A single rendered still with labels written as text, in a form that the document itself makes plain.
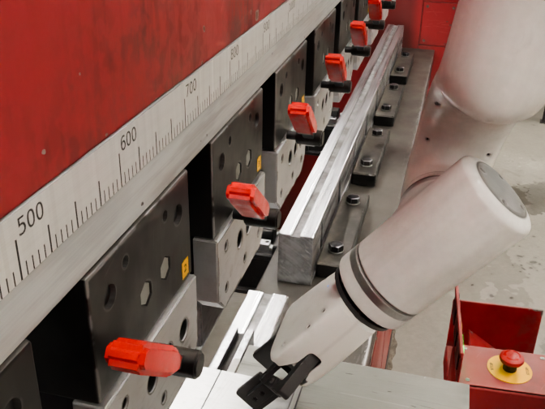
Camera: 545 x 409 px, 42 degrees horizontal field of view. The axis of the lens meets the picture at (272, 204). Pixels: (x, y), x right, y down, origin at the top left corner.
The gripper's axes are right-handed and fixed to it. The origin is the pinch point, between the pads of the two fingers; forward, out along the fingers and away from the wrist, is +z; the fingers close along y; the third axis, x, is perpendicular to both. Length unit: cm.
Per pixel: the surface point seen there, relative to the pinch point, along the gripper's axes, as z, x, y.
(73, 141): -26.6, -25.2, 28.2
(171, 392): -9.4, -10.4, 19.7
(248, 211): -18.9, -14.7, 9.2
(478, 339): 7, 40, -55
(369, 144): 12, 8, -105
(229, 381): 6.7, -0.9, -2.9
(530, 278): 43, 112, -206
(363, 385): -2.6, 10.6, -6.6
